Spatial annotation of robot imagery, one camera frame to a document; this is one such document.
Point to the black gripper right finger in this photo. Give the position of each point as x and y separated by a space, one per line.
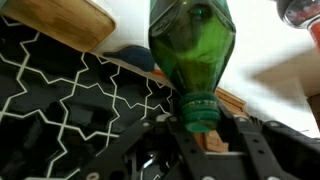
253 146

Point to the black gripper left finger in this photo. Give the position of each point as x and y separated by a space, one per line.
186 154

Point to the green glass bottle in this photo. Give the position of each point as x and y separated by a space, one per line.
191 50

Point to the soy sauce bottle red cap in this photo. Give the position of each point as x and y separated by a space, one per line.
296 13

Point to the flat light wooden board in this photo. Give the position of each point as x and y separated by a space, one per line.
60 20

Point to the dark blue rounded utensil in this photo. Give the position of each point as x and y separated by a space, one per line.
133 56

